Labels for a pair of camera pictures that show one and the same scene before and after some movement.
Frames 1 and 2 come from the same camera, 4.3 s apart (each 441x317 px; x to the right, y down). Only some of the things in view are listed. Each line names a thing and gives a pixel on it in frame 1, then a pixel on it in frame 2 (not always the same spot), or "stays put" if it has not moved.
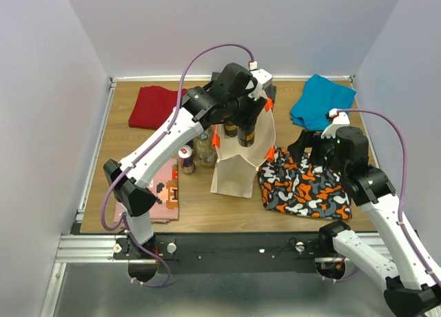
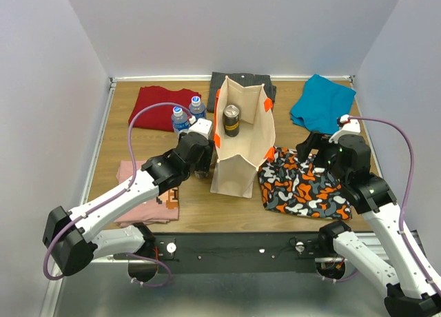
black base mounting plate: [229, 253] stays put
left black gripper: [250, 118] -> [204, 164]
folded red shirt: [153, 105] stays put
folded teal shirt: [320, 95] stays put
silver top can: [246, 135] -> [200, 174]
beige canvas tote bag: [237, 166] stays put
